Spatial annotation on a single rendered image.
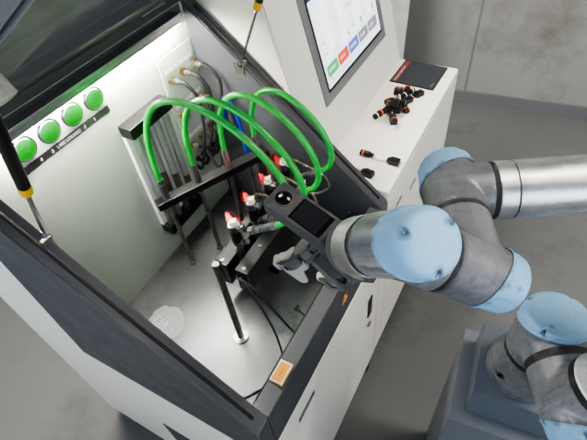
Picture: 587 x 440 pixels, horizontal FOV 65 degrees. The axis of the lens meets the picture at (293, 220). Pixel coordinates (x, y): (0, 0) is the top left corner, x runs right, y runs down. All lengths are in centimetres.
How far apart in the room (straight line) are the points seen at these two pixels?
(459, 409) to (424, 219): 78
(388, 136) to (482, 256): 100
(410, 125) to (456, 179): 94
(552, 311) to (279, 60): 81
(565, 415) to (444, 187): 45
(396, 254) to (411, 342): 171
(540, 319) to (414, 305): 134
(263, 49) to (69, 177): 54
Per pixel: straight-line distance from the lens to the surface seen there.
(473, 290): 52
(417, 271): 44
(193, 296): 132
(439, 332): 218
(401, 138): 148
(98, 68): 105
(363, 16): 160
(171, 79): 122
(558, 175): 64
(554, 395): 90
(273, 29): 118
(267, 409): 100
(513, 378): 107
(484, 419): 118
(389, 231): 45
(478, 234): 54
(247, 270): 114
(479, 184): 61
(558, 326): 93
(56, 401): 235
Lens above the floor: 188
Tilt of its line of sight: 47 degrees down
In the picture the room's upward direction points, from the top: 8 degrees counter-clockwise
